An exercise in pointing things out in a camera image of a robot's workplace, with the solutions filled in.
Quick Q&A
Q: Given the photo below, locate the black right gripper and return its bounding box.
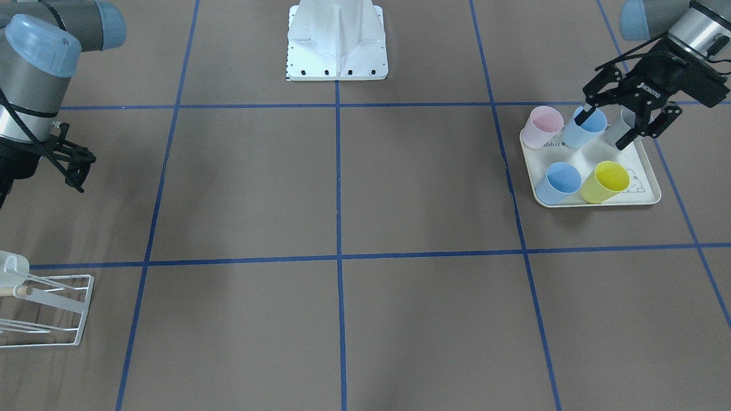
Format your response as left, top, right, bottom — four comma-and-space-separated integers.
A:
1, 120, 97, 200

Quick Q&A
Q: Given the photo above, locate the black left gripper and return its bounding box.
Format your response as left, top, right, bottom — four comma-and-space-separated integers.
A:
575, 38, 729, 150

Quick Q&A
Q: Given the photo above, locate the yellow plastic cup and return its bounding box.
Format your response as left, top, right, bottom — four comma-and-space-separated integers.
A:
579, 161, 631, 204

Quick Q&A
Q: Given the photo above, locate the pale green plastic cup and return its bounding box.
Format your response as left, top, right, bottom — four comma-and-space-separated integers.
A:
1, 251, 30, 296

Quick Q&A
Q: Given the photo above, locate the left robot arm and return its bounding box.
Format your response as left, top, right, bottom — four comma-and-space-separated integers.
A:
575, 1, 730, 150

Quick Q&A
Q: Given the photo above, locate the grey plastic cup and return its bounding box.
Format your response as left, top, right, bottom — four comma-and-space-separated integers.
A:
605, 107, 636, 148

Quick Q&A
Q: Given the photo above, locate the blue cup by pink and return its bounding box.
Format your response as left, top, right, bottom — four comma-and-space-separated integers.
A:
561, 106, 608, 148

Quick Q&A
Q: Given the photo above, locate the pink plastic cup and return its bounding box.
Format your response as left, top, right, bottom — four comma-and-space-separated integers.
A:
521, 105, 564, 150

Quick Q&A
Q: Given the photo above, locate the blue cup near rabbit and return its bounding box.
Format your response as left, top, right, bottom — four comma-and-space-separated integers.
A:
535, 162, 583, 206

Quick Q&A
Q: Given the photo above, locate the cream plastic tray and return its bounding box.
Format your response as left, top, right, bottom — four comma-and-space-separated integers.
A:
520, 135, 661, 208

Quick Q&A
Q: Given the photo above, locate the white wire cup rack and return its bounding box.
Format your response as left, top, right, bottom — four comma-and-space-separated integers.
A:
2, 274, 95, 349

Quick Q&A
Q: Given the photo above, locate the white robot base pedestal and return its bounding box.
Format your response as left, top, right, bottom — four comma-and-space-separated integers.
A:
286, 1, 389, 82

